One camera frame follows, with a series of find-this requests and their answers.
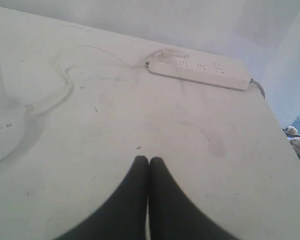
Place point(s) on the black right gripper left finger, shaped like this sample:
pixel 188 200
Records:
pixel 123 215

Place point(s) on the white desk lamp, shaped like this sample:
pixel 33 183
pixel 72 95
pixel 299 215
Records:
pixel 12 121

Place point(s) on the small beige fluffy object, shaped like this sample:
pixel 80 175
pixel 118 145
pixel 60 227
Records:
pixel 290 130

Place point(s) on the white power strip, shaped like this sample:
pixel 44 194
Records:
pixel 205 68

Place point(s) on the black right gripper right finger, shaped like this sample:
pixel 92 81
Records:
pixel 172 215

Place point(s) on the white plug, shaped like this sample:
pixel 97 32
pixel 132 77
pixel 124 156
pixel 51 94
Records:
pixel 166 55

